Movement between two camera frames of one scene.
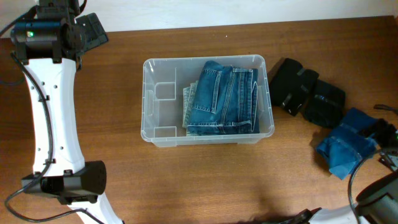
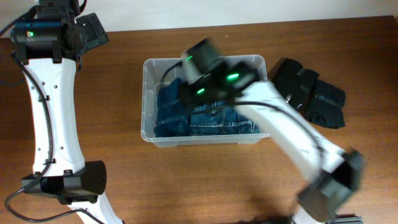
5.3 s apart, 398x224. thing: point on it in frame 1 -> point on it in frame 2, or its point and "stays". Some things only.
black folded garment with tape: (290, 84) stays
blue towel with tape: (347, 145) -> (172, 111)
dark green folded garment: (326, 105) stays
